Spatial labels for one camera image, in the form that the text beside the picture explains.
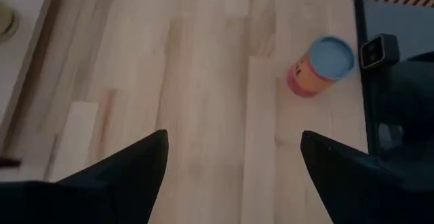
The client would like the black metal rig frame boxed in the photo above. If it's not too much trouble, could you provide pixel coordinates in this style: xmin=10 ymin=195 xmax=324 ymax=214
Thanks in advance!
xmin=351 ymin=0 xmax=382 ymax=157

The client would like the yellow and red swirl can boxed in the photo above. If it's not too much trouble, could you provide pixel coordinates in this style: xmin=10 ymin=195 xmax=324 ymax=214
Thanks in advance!
xmin=287 ymin=35 xmax=357 ymax=98

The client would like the yellow carrots label can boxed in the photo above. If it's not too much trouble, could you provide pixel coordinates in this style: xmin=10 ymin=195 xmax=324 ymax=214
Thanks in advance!
xmin=0 ymin=1 xmax=20 ymax=44

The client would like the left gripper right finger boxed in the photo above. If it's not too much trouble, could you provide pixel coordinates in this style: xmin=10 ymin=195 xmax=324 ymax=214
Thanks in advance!
xmin=300 ymin=130 xmax=434 ymax=224

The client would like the small two-lens camera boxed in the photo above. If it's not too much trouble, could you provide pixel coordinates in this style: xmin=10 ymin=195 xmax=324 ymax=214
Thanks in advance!
xmin=359 ymin=33 xmax=400 ymax=70

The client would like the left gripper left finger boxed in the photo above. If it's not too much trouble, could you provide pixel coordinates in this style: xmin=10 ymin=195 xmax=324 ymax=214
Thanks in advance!
xmin=0 ymin=129 xmax=170 ymax=224

